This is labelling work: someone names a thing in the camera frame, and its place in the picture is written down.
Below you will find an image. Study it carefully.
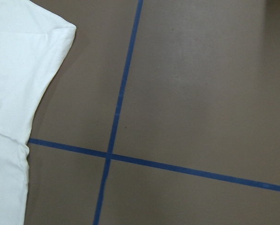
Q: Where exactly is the white long-sleeve printed shirt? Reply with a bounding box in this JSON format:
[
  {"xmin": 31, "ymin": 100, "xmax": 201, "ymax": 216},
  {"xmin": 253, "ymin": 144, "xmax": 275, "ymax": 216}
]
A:
[{"xmin": 0, "ymin": 0, "xmax": 76, "ymax": 225}]

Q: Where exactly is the brown paper table cover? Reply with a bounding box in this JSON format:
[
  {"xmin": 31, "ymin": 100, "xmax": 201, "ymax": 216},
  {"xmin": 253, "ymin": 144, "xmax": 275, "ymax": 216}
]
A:
[{"xmin": 25, "ymin": 0, "xmax": 280, "ymax": 225}]

